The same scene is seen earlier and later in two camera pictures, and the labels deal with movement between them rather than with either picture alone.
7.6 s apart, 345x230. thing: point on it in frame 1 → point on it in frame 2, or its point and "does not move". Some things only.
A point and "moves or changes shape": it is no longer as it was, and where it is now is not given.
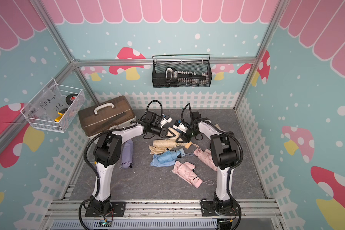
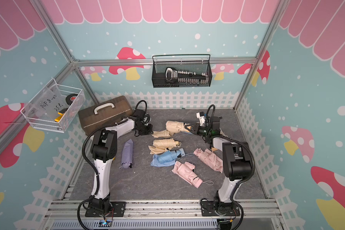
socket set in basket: x=172 y=75 does not move
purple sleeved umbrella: x=127 y=154 does not move
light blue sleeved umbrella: x=166 y=158 does not move
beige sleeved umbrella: x=173 y=143 moves or changes shape
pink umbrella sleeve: x=206 y=156 does not move
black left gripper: x=163 y=132 → x=149 y=131
